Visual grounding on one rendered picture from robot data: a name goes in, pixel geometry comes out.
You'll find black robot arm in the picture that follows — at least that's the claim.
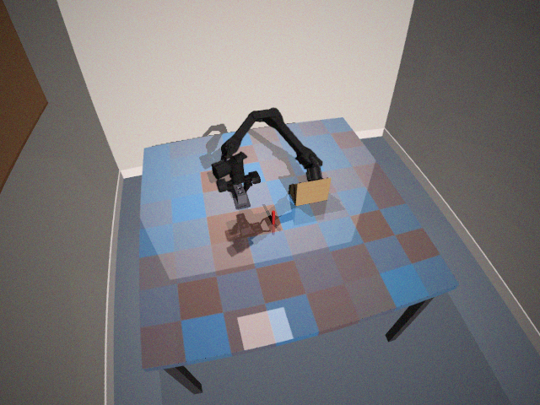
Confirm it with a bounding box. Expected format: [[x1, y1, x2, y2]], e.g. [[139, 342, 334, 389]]
[[211, 107, 323, 181]]

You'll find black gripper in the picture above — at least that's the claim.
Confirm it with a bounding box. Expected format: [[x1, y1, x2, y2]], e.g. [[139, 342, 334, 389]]
[[216, 169, 261, 196]]

